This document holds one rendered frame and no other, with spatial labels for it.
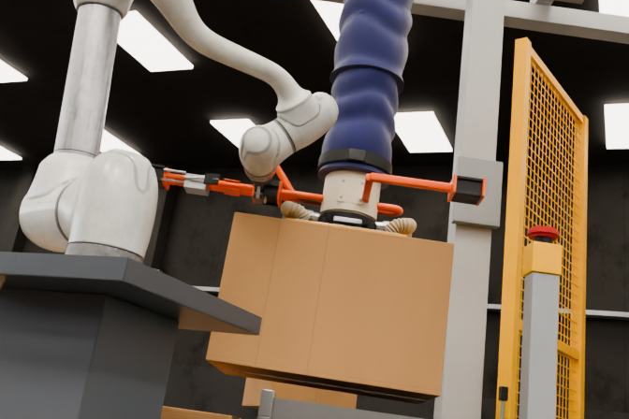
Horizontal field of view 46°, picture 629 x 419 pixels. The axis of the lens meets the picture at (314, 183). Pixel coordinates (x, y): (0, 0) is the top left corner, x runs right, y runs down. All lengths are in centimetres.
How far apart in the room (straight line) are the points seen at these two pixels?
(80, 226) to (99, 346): 27
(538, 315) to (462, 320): 150
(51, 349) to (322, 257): 82
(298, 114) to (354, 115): 36
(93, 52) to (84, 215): 45
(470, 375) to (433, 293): 122
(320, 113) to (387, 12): 57
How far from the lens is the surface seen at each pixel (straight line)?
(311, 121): 190
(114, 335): 140
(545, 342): 169
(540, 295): 170
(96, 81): 179
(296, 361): 192
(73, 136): 175
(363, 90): 225
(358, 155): 214
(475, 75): 355
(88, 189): 154
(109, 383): 141
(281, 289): 195
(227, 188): 221
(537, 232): 175
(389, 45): 232
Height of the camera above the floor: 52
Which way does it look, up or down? 19 degrees up
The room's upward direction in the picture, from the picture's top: 8 degrees clockwise
